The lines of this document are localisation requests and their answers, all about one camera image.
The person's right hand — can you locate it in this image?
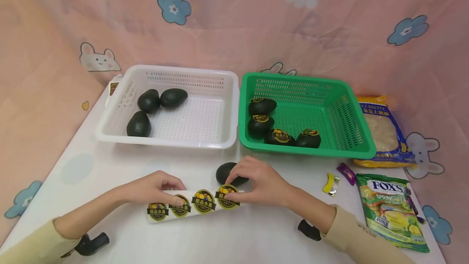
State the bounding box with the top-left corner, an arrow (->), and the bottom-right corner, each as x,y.
224,156 -> 294,208

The person's left hand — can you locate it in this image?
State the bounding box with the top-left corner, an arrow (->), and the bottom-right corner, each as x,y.
124,170 -> 187,208

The strip of round stickers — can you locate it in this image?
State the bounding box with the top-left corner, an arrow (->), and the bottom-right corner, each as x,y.
146,189 -> 245,224

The person's right forearm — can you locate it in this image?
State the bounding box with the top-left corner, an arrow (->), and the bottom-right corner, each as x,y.
289,186 -> 418,264

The person's left forearm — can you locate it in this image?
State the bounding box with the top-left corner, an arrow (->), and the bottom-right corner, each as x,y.
0,187 -> 128,264

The plain dark avocado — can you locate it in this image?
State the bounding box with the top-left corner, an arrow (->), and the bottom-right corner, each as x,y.
137,89 -> 161,114
215,162 -> 250,187
160,88 -> 188,108
126,111 -> 152,137

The dark avocado with sticker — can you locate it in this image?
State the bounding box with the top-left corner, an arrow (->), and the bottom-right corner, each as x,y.
264,128 -> 296,147
295,129 -> 322,149
248,114 -> 275,137
248,97 -> 278,117

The white plastic basket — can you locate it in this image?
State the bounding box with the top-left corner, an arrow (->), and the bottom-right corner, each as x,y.
94,65 -> 241,150

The black wrist band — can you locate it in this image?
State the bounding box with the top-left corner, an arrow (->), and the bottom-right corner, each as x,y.
297,219 -> 322,242
74,232 -> 110,257

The green plastic basket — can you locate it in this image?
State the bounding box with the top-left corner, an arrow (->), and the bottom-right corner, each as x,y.
238,72 -> 377,159

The yellow candy wrapper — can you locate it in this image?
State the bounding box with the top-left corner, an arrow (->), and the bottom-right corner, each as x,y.
322,174 -> 341,198

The purple candy wrapper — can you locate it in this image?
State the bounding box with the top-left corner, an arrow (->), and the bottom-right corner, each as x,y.
337,163 -> 357,186

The white paper with brown label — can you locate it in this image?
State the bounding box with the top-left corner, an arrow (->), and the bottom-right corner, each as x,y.
105,79 -> 124,108

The blue and yellow pasta bag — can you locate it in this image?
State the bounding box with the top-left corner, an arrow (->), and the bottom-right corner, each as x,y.
352,95 -> 419,169

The green candy bag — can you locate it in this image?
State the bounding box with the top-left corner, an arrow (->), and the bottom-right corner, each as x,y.
355,173 -> 431,253

